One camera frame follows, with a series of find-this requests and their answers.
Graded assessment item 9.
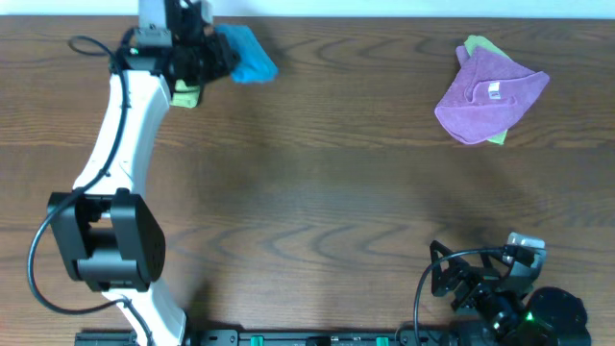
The green cloth under purple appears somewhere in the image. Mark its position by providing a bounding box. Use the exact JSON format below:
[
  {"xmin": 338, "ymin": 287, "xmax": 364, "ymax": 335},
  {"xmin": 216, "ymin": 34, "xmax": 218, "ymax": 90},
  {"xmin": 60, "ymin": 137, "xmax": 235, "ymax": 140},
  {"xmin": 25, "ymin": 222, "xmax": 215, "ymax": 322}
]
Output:
[{"xmin": 464, "ymin": 35, "xmax": 509, "ymax": 145}]

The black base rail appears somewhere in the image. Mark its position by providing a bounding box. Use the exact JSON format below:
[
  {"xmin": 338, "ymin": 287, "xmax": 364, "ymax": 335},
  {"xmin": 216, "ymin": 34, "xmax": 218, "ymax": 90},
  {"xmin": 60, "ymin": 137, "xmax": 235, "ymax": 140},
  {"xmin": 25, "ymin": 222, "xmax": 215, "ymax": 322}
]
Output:
[{"xmin": 74, "ymin": 329, "xmax": 453, "ymax": 346}]

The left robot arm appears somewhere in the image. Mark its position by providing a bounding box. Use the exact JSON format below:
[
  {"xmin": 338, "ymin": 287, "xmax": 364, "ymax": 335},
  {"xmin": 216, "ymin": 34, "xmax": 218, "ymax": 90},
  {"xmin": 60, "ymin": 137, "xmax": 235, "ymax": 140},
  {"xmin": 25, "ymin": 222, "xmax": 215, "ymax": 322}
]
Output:
[{"xmin": 46, "ymin": 33, "xmax": 239, "ymax": 345}]

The purple microfiber cloth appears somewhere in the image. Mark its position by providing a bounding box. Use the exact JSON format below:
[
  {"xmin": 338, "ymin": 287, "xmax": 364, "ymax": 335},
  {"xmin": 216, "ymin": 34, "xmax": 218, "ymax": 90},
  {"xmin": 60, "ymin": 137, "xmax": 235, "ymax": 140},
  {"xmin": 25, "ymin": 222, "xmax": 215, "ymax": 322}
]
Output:
[{"xmin": 434, "ymin": 46, "xmax": 550, "ymax": 145}]

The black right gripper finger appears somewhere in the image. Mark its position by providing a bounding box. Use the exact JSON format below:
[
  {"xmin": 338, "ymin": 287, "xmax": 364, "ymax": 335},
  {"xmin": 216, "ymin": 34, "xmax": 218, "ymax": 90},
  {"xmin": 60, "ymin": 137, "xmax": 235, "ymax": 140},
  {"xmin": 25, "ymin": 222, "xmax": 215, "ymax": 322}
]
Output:
[
  {"xmin": 430, "ymin": 240, "xmax": 469, "ymax": 279},
  {"xmin": 430, "ymin": 265, "xmax": 469, "ymax": 297}
]

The folded green cloth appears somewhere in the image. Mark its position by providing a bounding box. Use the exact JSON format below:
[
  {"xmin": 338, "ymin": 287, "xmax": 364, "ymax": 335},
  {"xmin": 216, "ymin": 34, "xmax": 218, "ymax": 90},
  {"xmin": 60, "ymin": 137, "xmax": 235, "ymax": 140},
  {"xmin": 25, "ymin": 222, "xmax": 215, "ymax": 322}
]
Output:
[{"xmin": 170, "ymin": 80, "xmax": 202, "ymax": 109}]

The black right camera cable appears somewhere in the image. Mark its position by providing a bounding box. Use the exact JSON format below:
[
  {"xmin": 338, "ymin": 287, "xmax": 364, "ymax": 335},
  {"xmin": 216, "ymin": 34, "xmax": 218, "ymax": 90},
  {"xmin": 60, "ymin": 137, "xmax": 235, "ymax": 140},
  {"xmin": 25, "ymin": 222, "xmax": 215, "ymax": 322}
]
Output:
[{"xmin": 412, "ymin": 245, "xmax": 515, "ymax": 346}]

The blue microfiber cloth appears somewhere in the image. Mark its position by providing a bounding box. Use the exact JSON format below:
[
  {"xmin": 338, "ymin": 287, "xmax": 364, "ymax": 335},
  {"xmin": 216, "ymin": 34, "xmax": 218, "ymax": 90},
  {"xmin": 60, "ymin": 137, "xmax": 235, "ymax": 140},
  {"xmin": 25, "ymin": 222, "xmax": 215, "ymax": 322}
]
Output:
[{"xmin": 215, "ymin": 24, "xmax": 279, "ymax": 84}]

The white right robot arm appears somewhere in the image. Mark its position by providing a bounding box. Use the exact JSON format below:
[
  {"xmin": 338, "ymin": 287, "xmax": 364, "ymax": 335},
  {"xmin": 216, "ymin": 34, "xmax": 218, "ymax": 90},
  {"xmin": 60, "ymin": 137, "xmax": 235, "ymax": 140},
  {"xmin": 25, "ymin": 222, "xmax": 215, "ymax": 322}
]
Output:
[{"xmin": 424, "ymin": 233, "xmax": 592, "ymax": 346}]

